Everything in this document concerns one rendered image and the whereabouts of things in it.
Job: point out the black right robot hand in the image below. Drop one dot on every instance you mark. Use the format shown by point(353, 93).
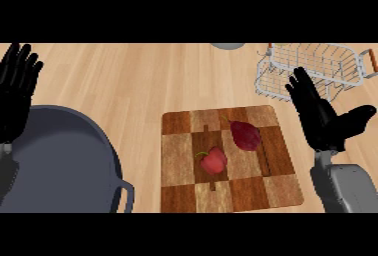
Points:
point(318, 116)

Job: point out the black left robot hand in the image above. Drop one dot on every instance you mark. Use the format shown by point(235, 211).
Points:
point(14, 100)

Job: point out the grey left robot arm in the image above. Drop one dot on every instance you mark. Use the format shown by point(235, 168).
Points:
point(6, 170)

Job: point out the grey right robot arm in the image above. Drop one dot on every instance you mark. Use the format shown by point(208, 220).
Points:
point(341, 186)

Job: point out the dark red pear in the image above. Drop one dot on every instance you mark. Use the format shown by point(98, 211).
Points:
point(245, 135)

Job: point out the checkered wooden cutting board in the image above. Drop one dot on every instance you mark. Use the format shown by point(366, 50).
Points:
point(231, 160)

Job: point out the large dark grey pot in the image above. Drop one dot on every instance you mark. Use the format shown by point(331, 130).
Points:
point(59, 166)

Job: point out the red bell pepper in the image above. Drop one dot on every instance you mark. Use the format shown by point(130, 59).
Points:
point(213, 161)

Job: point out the grey round object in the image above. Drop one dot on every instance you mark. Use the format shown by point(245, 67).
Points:
point(228, 45)

